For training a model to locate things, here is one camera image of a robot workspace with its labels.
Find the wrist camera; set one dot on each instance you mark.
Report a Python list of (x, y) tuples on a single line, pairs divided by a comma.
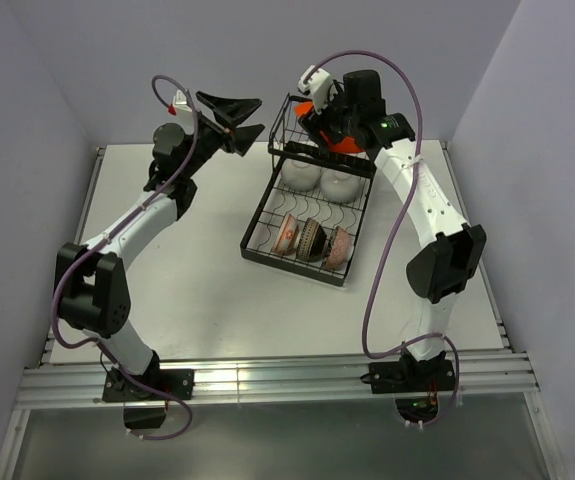
[(183, 110), (318, 86)]

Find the aluminium mounting rail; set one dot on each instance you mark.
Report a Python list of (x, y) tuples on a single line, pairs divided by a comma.
[(289, 379)]

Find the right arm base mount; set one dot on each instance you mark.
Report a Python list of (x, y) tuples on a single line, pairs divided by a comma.
[(397, 377)]

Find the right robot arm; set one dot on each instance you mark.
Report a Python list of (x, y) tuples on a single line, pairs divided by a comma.
[(450, 248)]

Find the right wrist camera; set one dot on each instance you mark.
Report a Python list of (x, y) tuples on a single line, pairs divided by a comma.
[(318, 86)]

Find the black wire dish rack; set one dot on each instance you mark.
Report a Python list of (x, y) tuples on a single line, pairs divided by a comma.
[(288, 141)]

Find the brown beige bowl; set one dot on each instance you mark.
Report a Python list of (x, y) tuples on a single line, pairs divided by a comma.
[(312, 242)]

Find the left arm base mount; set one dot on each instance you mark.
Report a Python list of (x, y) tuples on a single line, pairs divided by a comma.
[(147, 401)]

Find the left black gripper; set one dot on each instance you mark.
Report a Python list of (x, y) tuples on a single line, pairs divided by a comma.
[(244, 137)]

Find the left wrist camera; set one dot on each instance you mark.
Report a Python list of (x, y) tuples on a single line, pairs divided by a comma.
[(183, 110)]

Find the black white patterned bowl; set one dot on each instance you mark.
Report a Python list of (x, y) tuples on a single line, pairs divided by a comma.
[(340, 249)]

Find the orange white patterned bowl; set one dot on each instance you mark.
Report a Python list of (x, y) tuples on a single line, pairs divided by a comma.
[(287, 237)]

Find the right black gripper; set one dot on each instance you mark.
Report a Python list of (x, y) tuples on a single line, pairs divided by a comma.
[(315, 122)]

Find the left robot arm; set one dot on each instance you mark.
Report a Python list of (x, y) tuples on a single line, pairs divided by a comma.
[(91, 292)]

